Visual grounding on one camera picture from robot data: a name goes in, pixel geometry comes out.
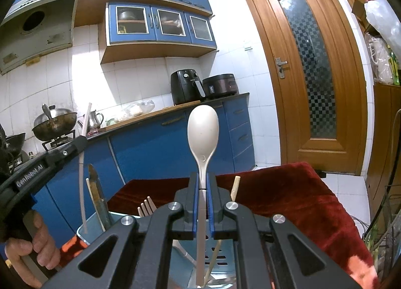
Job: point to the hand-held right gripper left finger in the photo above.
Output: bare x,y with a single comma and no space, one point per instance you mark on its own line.
195,207

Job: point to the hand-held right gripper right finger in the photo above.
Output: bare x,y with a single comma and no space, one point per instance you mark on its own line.
209,207

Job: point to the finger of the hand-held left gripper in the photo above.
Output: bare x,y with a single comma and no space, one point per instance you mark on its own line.
67,152

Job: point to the wooden chopstick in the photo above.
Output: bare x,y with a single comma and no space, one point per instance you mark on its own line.
235,187
91,192

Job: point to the white chopstick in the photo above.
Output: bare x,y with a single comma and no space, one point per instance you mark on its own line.
82,188

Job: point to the metal fork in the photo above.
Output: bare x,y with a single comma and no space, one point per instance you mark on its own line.
147,209

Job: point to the light blue chopstick box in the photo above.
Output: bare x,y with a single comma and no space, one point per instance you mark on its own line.
91,229

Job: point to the person's left hand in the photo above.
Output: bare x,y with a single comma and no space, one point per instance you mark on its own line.
44,245

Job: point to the gas stove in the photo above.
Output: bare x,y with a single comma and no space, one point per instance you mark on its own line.
59,142

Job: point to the dark metal wok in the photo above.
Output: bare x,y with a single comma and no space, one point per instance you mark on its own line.
54,124

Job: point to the black frying pan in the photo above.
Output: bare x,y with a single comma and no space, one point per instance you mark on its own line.
15,143

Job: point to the metal kettle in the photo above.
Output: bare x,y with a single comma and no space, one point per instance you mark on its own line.
94,121

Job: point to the metal spatula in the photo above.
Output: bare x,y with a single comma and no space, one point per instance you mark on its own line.
47,112

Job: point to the blue base cabinets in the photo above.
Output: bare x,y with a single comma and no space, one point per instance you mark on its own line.
150,151

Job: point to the red floral blanket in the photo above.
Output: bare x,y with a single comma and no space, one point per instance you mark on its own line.
282,192

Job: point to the clear plastic food bag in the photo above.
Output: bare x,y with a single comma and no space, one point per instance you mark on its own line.
134,110

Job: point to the grey range hood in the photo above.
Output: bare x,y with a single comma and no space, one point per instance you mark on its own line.
40,35

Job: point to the black air fryer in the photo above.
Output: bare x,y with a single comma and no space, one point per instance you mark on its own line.
184,87

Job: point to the dark rice cooker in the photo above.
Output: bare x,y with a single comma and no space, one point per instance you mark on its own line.
221,85

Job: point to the wooden door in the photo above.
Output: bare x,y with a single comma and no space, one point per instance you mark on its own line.
269,88

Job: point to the wooden side cabinet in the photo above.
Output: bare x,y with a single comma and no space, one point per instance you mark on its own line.
383,126

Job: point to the white hanging plastic bag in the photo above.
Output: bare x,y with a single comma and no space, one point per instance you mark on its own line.
382,51

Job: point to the blue glass-door wall cabinet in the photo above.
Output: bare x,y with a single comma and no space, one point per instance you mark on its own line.
163,44

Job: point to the white light switch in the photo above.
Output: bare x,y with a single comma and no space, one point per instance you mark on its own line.
248,48

